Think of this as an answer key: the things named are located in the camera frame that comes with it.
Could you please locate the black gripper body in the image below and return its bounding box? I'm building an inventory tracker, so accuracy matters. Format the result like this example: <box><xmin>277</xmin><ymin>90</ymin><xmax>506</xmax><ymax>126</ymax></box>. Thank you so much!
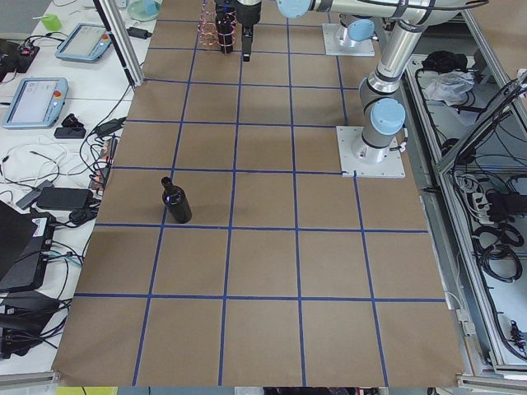
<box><xmin>236</xmin><ymin>0</ymin><xmax>262</xmax><ymax>27</ymax></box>

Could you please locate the dark wine bottle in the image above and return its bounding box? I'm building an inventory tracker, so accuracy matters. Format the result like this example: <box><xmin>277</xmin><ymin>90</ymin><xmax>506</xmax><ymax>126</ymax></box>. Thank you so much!
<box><xmin>161</xmin><ymin>177</ymin><xmax>192</xmax><ymax>224</ymax></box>

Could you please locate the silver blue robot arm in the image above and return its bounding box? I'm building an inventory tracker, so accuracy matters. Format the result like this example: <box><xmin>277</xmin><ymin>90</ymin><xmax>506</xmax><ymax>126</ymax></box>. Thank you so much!
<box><xmin>277</xmin><ymin>1</ymin><xmax>487</xmax><ymax>165</ymax></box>
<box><xmin>337</xmin><ymin>13</ymin><xmax>375</xmax><ymax>49</ymax></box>

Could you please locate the dark bottle in basket front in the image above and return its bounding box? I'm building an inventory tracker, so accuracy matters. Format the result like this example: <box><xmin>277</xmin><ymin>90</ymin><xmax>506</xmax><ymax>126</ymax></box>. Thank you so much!
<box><xmin>215</xmin><ymin>14</ymin><xmax>236</xmax><ymax>53</ymax></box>

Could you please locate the dark bottle in basket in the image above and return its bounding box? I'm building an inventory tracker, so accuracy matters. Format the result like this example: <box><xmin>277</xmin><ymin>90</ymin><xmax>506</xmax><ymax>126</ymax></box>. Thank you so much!
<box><xmin>215</xmin><ymin>0</ymin><xmax>236</xmax><ymax>18</ymax></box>
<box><xmin>215</xmin><ymin>14</ymin><xmax>236</xmax><ymax>53</ymax></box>

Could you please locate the dark bottle in basket rear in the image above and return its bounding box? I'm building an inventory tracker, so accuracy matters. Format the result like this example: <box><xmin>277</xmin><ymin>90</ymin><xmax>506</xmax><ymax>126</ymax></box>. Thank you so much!
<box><xmin>215</xmin><ymin>0</ymin><xmax>236</xmax><ymax>18</ymax></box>

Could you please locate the blue foam block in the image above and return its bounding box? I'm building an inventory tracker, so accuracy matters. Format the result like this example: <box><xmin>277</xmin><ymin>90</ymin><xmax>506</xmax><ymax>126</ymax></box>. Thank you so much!
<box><xmin>142</xmin><ymin>0</ymin><xmax>160</xmax><ymax>16</ymax></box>

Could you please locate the green glass plate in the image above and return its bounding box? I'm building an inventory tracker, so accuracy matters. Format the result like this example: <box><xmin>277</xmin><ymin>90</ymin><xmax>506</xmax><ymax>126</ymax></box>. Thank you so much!
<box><xmin>127</xmin><ymin>0</ymin><xmax>161</xmax><ymax>22</ymax></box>

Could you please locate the black power adapter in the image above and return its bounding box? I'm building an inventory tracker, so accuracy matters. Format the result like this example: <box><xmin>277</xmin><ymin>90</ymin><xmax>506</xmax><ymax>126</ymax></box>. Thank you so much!
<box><xmin>127</xmin><ymin>26</ymin><xmax>152</xmax><ymax>40</ymax></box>

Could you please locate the blue teach pendant far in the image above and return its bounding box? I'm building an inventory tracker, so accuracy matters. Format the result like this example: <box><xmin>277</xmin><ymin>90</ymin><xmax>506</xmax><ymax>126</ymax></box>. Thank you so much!
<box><xmin>55</xmin><ymin>23</ymin><xmax>111</xmax><ymax>63</ymax></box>

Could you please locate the blue teach pendant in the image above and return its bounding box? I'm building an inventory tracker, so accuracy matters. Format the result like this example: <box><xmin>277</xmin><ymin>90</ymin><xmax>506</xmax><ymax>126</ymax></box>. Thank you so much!
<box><xmin>55</xmin><ymin>23</ymin><xmax>111</xmax><ymax>63</ymax></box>
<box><xmin>2</xmin><ymin>77</ymin><xmax>69</xmax><ymax>129</ymax></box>

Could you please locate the green cup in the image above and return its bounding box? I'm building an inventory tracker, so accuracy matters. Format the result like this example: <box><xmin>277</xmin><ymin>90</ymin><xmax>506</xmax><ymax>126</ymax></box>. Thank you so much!
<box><xmin>40</xmin><ymin>14</ymin><xmax>62</xmax><ymax>31</ymax></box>

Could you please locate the black small device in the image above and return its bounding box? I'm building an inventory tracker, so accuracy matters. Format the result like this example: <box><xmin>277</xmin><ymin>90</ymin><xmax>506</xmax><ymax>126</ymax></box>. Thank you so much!
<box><xmin>54</xmin><ymin>113</ymin><xmax>86</xmax><ymax>140</ymax></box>

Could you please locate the crumpled white cloth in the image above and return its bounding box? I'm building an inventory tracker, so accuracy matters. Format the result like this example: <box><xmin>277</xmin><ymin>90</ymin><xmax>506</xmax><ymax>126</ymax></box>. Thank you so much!
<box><xmin>424</xmin><ymin>71</ymin><xmax>474</xmax><ymax>105</ymax></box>

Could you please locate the blue teach pendant near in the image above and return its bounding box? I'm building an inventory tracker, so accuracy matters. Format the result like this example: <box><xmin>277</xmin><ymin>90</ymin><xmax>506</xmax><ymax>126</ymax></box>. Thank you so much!
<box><xmin>2</xmin><ymin>77</ymin><xmax>69</xmax><ymax>129</ymax></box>

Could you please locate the brown paper table mat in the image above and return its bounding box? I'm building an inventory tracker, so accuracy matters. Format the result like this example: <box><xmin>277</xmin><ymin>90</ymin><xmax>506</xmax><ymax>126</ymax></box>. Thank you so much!
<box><xmin>54</xmin><ymin>1</ymin><xmax>464</xmax><ymax>388</ymax></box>

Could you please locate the black power brick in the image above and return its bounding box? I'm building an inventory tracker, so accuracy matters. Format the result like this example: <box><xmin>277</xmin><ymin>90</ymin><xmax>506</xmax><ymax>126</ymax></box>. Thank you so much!
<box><xmin>36</xmin><ymin>187</ymin><xmax>93</xmax><ymax>211</ymax></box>

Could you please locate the black laptop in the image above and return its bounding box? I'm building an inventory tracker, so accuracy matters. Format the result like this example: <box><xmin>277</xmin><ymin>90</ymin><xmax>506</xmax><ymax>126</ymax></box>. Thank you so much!
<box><xmin>1</xmin><ymin>202</ymin><xmax>55</xmax><ymax>293</ymax></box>

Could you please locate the copper wire wine basket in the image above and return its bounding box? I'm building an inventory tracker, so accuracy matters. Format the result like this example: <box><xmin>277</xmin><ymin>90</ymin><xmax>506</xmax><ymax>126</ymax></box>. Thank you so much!
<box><xmin>198</xmin><ymin>1</ymin><xmax>236</xmax><ymax>51</ymax></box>

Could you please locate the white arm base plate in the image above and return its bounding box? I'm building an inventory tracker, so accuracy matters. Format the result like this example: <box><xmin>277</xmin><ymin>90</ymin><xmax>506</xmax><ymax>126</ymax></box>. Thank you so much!
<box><xmin>336</xmin><ymin>126</ymin><xmax>405</xmax><ymax>179</ymax></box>
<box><xmin>322</xmin><ymin>19</ymin><xmax>375</xmax><ymax>57</ymax></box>

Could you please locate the aluminium frame post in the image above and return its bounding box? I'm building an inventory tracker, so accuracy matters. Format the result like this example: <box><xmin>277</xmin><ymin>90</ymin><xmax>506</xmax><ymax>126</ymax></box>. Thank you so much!
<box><xmin>93</xmin><ymin>0</ymin><xmax>144</xmax><ymax>89</ymax></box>

